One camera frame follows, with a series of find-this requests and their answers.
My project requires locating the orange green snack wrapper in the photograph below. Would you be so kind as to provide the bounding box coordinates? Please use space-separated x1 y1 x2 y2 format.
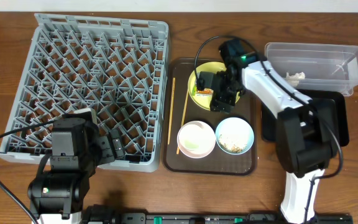
191 85 213 96

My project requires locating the yellow plate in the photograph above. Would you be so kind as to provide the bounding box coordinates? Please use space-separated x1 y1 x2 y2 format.
187 62 226 111

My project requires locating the light blue bowl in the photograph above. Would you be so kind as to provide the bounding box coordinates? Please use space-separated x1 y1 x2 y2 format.
215 117 255 156

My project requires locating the white pink cup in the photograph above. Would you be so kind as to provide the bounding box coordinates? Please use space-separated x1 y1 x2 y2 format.
177 121 216 159

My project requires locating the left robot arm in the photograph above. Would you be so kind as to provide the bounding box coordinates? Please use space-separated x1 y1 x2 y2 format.
27 108 124 223

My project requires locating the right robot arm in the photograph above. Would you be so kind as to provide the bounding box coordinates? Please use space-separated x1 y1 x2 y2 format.
206 35 343 223

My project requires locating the black waste tray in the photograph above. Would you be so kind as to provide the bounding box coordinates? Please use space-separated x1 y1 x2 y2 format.
261 89 349 147

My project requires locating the right wooden chopstick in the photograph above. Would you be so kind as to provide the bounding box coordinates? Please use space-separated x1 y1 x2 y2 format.
176 91 189 155

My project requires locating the wooden chopstick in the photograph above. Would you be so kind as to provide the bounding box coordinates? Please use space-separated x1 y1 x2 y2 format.
167 77 176 145
176 91 189 155

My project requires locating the dark brown serving tray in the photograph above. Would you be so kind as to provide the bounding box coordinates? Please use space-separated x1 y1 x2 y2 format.
162 58 259 176

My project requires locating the left wooden chopstick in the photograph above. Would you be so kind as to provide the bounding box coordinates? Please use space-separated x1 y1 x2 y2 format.
167 77 176 145

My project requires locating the crumpled white tissue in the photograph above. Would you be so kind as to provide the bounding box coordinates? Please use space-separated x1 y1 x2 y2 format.
285 72 306 88

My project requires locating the grey plastic dish rack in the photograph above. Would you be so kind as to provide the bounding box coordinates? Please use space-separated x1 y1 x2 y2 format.
0 13 170 172

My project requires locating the clear plastic bin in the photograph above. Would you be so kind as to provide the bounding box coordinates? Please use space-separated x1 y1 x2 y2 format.
265 42 358 96

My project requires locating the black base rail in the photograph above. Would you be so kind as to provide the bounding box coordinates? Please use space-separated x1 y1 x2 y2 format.
82 204 354 224

